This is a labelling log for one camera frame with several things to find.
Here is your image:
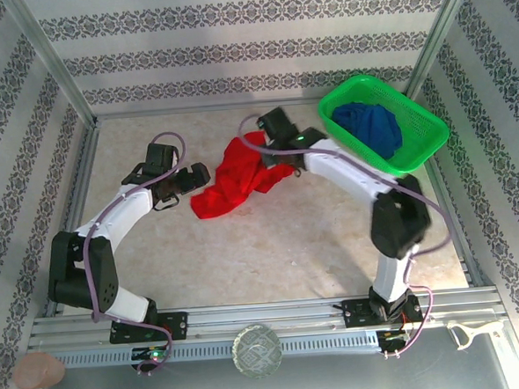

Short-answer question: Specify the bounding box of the blue cloth garment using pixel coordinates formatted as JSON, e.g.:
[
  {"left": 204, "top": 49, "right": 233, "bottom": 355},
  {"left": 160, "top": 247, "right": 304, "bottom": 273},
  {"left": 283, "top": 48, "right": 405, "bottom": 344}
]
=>
[{"left": 331, "top": 99, "right": 405, "bottom": 165}]

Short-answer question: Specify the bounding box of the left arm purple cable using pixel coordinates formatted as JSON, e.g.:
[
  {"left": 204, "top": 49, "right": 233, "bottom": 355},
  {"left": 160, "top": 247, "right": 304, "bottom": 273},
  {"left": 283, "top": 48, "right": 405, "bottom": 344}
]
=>
[{"left": 77, "top": 130, "right": 201, "bottom": 380}]

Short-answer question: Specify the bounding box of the small controller board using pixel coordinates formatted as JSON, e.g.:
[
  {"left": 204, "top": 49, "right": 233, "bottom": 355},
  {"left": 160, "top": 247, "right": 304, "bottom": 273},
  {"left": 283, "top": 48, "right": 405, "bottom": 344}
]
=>
[
  {"left": 130, "top": 344, "right": 172, "bottom": 365},
  {"left": 379, "top": 327, "right": 418, "bottom": 351}
]

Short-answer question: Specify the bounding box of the green plastic mesh basket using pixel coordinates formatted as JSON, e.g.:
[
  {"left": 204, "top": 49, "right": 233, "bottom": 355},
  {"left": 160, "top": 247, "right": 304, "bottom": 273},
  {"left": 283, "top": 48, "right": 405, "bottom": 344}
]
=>
[{"left": 315, "top": 69, "right": 453, "bottom": 179}]

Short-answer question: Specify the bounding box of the pink translucent cup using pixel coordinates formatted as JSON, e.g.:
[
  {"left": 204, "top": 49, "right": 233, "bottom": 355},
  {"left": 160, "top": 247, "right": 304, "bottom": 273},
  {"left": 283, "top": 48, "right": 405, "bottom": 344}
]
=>
[{"left": 11, "top": 350, "right": 68, "bottom": 389}]

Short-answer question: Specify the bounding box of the aluminium frame post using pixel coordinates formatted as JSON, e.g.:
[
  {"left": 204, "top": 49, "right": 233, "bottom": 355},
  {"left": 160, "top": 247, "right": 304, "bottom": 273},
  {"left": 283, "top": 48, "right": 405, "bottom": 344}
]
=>
[
  {"left": 399, "top": 0, "right": 486, "bottom": 101},
  {"left": 3, "top": 0, "right": 98, "bottom": 134}
]

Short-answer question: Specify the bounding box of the red t-shirt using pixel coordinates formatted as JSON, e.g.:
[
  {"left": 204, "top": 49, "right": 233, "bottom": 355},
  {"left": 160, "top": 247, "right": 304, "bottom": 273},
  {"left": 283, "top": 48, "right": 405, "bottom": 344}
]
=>
[{"left": 186, "top": 128, "right": 299, "bottom": 222}]

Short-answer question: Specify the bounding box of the long aluminium mounting rail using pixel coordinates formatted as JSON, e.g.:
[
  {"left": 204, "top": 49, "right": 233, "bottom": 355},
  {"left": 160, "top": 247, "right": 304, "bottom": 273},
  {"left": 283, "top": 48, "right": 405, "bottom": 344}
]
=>
[{"left": 26, "top": 287, "right": 504, "bottom": 353}]

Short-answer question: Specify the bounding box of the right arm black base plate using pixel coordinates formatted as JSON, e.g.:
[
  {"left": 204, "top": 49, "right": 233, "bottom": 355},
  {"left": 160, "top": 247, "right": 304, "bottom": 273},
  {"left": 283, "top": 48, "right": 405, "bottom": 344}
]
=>
[{"left": 340, "top": 294, "right": 425, "bottom": 330}]

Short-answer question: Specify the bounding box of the grey slotted cable duct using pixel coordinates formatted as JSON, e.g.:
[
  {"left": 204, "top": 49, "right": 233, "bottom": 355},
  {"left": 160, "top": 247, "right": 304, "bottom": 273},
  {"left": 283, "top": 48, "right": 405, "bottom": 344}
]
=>
[{"left": 52, "top": 330, "right": 383, "bottom": 371}]

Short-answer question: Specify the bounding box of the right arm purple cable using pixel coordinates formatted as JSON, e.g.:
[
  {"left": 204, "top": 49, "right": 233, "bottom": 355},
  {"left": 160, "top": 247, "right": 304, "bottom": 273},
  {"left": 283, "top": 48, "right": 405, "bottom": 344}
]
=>
[{"left": 236, "top": 101, "right": 462, "bottom": 368}]

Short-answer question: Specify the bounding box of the aluminium table side rail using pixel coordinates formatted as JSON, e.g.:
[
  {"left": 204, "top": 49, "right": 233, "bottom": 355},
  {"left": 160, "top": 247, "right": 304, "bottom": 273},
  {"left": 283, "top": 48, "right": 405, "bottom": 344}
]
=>
[
  {"left": 424, "top": 158, "right": 485, "bottom": 290},
  {"left": 33, "top": 118, "right": 113, "bottom": 319}
]

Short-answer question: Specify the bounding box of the round patterned glass disc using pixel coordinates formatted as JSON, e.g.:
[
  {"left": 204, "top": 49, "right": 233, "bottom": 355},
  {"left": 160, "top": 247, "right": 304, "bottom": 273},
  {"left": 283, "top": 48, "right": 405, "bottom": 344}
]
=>
[{"left": 230, "top": 321, "right": 284, "bottom": 381}]

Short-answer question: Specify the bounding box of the aluminium table edge rail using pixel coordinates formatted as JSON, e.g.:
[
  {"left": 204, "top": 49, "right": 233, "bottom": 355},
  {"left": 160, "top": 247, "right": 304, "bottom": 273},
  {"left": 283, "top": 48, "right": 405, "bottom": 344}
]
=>
[{"left": 91, "top": 96, "right": 325, "bottom": 122}]

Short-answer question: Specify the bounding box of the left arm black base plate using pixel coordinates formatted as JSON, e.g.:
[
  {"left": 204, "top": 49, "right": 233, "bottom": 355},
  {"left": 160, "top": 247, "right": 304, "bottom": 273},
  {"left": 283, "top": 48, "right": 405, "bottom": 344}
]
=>
[{"left": 107, "top": 311, "right": 190, "bottom": 346}]

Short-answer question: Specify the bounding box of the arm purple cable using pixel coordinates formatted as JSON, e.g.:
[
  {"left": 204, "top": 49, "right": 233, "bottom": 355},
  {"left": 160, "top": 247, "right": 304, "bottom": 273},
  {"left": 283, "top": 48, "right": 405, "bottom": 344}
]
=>
[
  {"left": 236, "top": 101, "right": 462, "bottom": 368},
  {"left": 77, "top": 130, "right": 201, "bottom": 380}
]

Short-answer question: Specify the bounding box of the white plastic peeler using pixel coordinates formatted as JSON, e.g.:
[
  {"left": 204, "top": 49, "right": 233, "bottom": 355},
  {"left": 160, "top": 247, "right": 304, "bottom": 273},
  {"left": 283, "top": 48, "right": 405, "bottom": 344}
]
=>
[{"left": 446, "top": 318, "right": 506, "bottom": 354}]

